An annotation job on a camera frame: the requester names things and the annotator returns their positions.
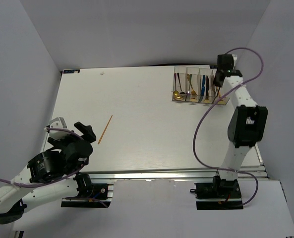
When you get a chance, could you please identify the iridescent teal fork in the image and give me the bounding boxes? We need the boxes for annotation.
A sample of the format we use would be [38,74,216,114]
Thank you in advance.
[187,74,193,95]

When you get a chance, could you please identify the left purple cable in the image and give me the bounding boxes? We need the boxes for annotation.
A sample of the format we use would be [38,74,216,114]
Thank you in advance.
[0,127,108,208]

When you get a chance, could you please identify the black spoon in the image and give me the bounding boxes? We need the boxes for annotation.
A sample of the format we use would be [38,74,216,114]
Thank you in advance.
[176,73,185,94]

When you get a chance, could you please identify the aluminium table frame rail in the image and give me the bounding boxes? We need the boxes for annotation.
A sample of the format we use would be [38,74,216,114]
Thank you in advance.
[50,163,269,181]

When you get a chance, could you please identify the clear four-compartment organizer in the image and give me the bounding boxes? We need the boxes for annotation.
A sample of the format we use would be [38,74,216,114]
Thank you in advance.
[172,66,229,105]

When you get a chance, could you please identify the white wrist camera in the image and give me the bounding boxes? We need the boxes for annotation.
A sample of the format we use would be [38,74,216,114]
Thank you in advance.
[44,117,67,140]
[232,54,238,69]

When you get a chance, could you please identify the iridescent gold spoon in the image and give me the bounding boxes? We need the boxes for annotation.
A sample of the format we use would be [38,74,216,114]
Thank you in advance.
[173,73,179,100]

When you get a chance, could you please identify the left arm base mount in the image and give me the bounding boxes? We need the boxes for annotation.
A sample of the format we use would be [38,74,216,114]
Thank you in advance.
[61,174,114,208]

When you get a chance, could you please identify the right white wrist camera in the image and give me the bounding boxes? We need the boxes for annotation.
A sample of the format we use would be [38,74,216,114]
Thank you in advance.
[232,54,238,69]

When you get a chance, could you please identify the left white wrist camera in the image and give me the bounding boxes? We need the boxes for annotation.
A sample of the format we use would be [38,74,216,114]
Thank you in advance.
[44,117,67,140]

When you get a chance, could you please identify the blue knife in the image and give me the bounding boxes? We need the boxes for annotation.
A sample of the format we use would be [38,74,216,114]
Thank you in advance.
[200,75,206,96]

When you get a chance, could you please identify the gold fork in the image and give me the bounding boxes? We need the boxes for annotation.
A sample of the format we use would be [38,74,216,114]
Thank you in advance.
[187,74,197,95]

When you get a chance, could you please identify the left blue table label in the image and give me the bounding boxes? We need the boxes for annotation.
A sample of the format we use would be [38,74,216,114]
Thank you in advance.
[62,69,80,74]

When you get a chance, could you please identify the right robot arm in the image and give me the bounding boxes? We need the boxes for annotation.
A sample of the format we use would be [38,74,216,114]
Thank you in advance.
[212,54,268,198]

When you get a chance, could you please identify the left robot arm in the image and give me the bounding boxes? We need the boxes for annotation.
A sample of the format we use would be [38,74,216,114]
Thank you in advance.
[0,122,96,225]

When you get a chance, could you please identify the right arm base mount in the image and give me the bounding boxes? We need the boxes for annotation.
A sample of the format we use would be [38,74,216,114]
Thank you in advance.
[190,181,243,211]

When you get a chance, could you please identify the black knife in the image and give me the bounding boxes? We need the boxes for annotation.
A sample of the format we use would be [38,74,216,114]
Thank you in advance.
[205,75,210,100]

